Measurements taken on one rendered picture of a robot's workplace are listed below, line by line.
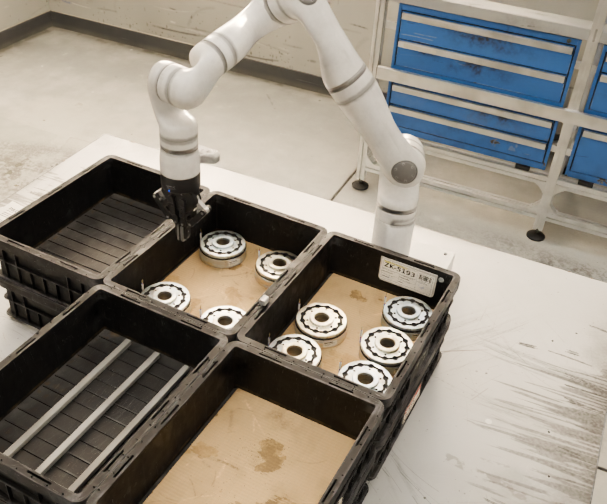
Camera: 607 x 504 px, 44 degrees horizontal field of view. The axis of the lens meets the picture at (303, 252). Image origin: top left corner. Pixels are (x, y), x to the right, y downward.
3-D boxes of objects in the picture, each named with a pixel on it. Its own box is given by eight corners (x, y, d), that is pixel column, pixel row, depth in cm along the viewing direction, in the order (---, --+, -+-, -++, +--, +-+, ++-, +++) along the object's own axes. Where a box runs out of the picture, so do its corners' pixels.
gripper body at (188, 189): (149, 168, 140) (152, 210, 146) (187, 181, 137) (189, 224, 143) (173, 152, 146) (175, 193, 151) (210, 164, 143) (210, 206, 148)
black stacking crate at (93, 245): (114, 195, 191) (109, 155, 184) (213, 231, 180) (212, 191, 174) (-6, 278, 162) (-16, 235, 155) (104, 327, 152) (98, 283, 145)
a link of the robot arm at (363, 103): (327, 99, 152) (329, 81, 159) (396, 198, 163) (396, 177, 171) (366, 76, 148) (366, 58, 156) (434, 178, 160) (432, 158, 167)
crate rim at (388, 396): (329, 238, 165) (330, 229, 163) (461, 283, 154) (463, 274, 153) (232, 347, 135) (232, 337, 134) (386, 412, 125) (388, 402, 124)
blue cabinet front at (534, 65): (383, 127, 337) (400, 2, 304) (545, 169, 315) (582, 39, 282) (381, 129, 335) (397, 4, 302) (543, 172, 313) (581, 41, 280)
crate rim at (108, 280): (213, 197, 175) (213, 188, 173) (329, 237, 165) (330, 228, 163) (100, 291, 146) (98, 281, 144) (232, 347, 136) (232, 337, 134)
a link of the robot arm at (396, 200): (385, 128, 166) (376, 196, 176) (385, 148, 158) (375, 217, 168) (427, 132, 166) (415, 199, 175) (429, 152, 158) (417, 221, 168)
